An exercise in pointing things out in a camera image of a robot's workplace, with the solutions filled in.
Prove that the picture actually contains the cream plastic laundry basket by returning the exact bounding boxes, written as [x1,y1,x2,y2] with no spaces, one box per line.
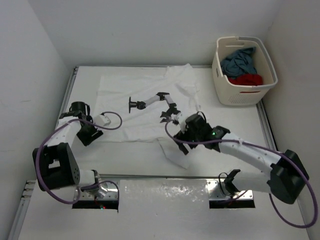
[212,36,278,106]

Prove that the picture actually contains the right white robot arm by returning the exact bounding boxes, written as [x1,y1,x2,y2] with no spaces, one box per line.
[173,113,309,205]

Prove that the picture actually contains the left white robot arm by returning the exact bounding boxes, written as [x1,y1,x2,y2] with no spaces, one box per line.
[39,101,103,190]

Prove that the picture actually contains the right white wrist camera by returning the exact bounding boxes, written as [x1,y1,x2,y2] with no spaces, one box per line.
[174,112,188,133]

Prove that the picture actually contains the white printed t shirt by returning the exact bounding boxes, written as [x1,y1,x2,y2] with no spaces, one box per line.
[94,64,201,169]

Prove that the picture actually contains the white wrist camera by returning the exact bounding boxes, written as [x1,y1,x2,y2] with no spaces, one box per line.
[94,114,111,127]
[174,112,188,133]

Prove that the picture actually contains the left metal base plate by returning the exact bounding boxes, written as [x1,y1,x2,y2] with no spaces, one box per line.
[79,174,120,201]

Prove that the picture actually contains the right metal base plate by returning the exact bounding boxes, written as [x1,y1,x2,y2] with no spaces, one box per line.
[206,178,254,201]

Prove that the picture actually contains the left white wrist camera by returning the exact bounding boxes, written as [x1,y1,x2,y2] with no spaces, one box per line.
[94,114,111,127]

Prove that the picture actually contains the white foreground cover board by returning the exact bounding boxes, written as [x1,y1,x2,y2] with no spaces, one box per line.
[19,179,308,240]

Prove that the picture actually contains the red t shirt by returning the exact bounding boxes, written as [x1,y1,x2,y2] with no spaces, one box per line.
[228,73,264,86]

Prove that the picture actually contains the blue t shirt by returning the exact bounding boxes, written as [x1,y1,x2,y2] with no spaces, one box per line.
[220,47,257,78]

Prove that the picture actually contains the metal base plate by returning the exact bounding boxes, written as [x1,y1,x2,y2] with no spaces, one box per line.
[79,174,120,201]
[206,178,254,201]

